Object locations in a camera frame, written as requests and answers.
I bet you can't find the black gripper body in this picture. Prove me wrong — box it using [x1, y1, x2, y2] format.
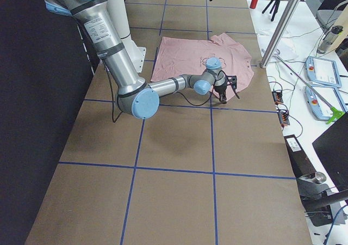
[214, 76, 227, 95]

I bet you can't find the pink t-shirt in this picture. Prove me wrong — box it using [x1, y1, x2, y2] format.
[151, 33, 254, 92]

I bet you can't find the upper orange connector block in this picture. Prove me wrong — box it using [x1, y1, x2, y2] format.
[271, 90, 284, 105]

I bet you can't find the orange connector block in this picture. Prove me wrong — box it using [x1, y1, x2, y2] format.
[277, 109, 290, 128]
[271, 90, 284, 105]

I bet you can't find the lower orange connector block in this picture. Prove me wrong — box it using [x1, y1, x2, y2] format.
[277, 109, 290, 128]

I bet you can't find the black tripod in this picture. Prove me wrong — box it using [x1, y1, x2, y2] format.
[262, 0, 281, 22]

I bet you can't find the lower teach pendant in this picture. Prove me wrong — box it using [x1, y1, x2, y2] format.
[304, 84, 347, 121]

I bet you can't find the teach pendant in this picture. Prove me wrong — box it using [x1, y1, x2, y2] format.
[304, 84, 347, 121]
[305, 56, 342, 88]

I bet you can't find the upper teach pendant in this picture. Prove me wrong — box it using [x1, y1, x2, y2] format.
[305, 56, 342, 88]

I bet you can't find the black power box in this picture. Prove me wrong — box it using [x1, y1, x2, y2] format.
[284, 134, 316, 178]

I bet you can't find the reacher grabber tool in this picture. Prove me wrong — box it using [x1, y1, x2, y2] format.
[274, 49, 346, 124]

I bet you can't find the clear water bottle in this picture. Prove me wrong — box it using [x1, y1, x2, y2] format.
[317, 25, 343, 54]

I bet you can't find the black monitor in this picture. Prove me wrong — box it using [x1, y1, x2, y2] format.
[312, 114, 348, 191]

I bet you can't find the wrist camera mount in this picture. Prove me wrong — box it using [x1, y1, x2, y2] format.
[225, 75, 240, 99]

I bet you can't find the aluminium frame post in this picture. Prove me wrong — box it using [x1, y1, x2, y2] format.
[260, 0, 301, 69]

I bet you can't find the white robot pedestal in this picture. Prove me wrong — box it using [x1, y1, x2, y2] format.
[107, 0, 146, 73]

